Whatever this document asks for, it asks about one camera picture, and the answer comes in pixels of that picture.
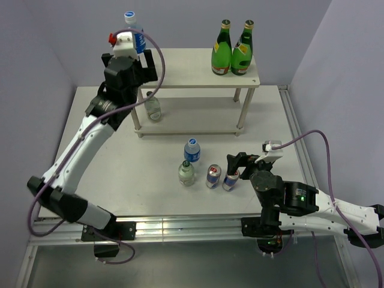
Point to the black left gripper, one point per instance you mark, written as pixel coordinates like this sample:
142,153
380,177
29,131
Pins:
147,74

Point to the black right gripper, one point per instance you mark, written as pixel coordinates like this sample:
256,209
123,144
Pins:
241,159

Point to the red blue energy can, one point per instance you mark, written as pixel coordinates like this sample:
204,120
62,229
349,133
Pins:
213,176

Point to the blue label water bottle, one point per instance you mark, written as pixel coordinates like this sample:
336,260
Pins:
131,22
192,150

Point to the clear green cap bottle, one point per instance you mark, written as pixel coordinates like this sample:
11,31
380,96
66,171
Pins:
186,173

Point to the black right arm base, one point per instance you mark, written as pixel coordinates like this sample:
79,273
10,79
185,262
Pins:
270,239

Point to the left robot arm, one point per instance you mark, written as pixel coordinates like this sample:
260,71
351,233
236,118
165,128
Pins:
115,99

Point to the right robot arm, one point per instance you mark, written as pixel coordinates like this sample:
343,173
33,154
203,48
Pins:
289,206

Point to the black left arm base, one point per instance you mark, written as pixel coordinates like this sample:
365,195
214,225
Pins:
120,231

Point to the white two-tier shelf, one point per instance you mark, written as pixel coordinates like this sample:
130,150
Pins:
194,100

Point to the green glass bottle left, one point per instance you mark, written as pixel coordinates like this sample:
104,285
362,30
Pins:
222,50

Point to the green glass bottle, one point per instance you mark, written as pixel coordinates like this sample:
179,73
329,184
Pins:
222,50
243,51

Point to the green glass bottle right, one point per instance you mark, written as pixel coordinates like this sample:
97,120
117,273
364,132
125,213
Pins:
243,51

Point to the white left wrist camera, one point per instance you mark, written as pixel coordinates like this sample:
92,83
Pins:
123,45

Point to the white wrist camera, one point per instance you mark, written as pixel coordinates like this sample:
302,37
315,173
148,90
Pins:
123,45
271,150

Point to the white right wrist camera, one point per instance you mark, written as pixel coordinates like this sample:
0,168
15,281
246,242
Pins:
271,150

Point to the aluminium side rail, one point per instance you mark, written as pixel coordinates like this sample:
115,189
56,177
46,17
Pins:
300,147

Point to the aluminium front rail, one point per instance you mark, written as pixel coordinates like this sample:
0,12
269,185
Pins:
187,228

